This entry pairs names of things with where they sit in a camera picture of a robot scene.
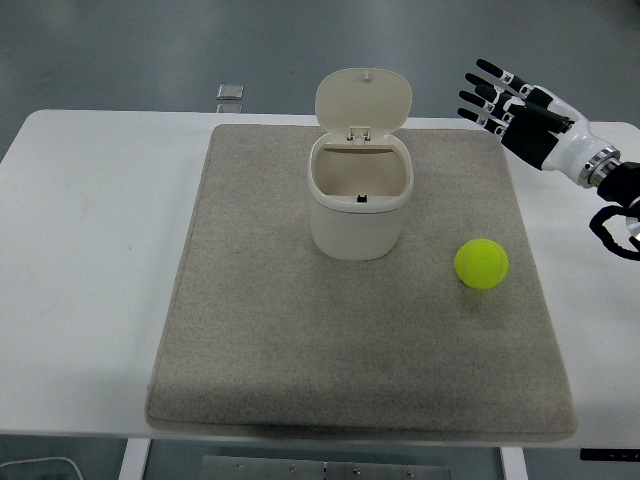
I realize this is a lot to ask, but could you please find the white cable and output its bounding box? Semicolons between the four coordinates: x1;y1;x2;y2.
0;455;85;480

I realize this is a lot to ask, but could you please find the yellow-green tennis ball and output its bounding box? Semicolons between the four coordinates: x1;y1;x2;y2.
454;238;510;290

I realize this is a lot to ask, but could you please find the grey felt mat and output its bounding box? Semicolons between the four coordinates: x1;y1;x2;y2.
144;123;579;435

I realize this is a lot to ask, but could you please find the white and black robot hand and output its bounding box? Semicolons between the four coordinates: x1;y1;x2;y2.
458;58;621;189

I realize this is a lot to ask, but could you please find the cream bin with flip lid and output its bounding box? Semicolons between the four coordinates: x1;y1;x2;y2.
305;68;414;262

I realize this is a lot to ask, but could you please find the white table leg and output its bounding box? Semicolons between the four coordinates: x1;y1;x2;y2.
118;438;151;480
499;446;526;480

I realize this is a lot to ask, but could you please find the black table control panel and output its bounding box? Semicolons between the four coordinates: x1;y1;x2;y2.
579;448;640;462

